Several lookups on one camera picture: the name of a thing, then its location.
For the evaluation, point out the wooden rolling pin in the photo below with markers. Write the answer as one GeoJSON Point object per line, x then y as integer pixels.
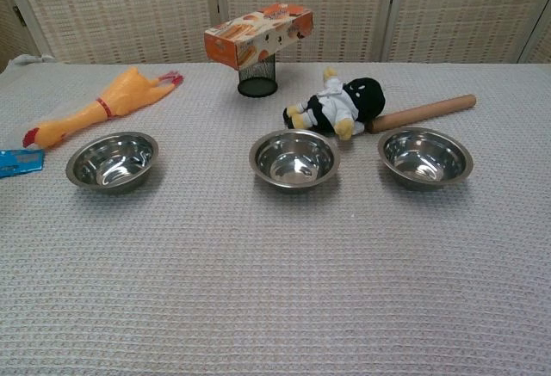
{"type": "Point", "coordinates": [430, 111]}

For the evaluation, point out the yellow rubber chicken toy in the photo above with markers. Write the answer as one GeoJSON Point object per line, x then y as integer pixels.
{"type": "Point", "coordinates": [116, 98]}

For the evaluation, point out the blue plastic packet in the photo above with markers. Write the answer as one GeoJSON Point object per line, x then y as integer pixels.
{"type": "Point", "coordinates": [19, 163]}

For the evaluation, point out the stainless steel bowl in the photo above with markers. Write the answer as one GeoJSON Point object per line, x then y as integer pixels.
{"type": "Point", "coordinates": [294, 162]}
{"type": "Point", "coordinates": [425, 161]}
{"type": "Point", "coordinates": [113, 165]}

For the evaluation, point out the black mesh pen holder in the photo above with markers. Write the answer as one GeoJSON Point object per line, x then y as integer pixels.
{"type": "Point", "coordinates": [258, 77]}

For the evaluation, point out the woven folding screen panel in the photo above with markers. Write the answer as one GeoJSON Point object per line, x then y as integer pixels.
{"type": "Point", "coordinates": [10, 27]}
{"type": "Point", "coordinates": [120, 10]}
{"type": "Point", "coordinates": [465, 10]}
{"type": "Point", "coordinates": [344, 6]}

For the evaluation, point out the orange printed cardboard box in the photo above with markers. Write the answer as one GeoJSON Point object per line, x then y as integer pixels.
{"type": "Point", "coordinates": [254, 34]}

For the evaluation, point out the black and white plush doll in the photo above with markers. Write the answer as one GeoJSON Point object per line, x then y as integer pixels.
{"type": "Point", "coordinates": [340, 107]}

